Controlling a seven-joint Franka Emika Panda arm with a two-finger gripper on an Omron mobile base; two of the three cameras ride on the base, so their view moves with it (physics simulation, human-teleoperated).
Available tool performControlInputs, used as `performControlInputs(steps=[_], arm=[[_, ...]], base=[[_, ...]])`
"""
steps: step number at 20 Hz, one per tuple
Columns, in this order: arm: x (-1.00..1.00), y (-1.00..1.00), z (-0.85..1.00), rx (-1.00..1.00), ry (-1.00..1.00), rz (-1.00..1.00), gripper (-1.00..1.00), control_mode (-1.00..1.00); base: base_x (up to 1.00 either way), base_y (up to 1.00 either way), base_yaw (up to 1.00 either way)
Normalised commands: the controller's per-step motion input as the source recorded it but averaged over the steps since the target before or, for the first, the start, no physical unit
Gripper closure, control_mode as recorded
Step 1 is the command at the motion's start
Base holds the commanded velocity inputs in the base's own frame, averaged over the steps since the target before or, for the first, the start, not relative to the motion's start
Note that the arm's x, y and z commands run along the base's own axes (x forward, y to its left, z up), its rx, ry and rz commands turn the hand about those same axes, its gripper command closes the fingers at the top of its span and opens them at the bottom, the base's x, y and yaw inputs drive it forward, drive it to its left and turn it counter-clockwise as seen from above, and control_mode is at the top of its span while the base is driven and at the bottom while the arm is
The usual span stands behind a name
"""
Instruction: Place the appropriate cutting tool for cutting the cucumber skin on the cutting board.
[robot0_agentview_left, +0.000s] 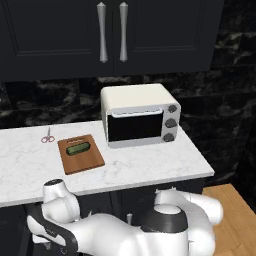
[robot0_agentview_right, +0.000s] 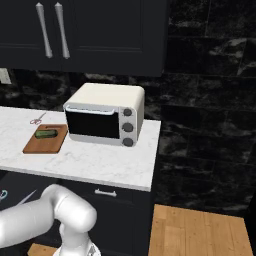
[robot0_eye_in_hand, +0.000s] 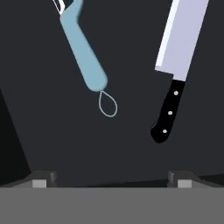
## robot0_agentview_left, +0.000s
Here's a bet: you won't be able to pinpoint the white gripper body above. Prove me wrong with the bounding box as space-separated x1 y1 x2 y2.
31 233 63 248

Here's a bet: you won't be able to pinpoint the brown wooden cutting board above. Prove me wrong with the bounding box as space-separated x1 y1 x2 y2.
57 133 106 176

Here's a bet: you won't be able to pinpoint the green cucumber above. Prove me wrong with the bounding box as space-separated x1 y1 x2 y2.
65 141 91 157

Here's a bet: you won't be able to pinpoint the black base cupboard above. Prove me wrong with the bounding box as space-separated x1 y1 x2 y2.
0 178 205 256

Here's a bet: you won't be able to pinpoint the black glass toaster oven door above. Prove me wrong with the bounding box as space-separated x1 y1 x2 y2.
106 110 165 143

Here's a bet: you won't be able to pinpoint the white toaster oven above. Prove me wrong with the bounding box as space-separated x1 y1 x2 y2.
100 83 182 149

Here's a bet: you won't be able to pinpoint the pink-handled scissors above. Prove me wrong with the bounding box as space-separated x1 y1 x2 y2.
40 126 56 144

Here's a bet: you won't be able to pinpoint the white toaster oven door handle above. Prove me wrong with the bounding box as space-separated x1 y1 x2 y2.
110 107 164 119

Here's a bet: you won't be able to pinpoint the black wall cupboard door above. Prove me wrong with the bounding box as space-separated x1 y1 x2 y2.
0 0 115 82
112 0 226 77

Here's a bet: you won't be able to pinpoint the silver cupboard door handle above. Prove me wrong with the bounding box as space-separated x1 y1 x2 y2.
118 1 130 63
96 1 109 64

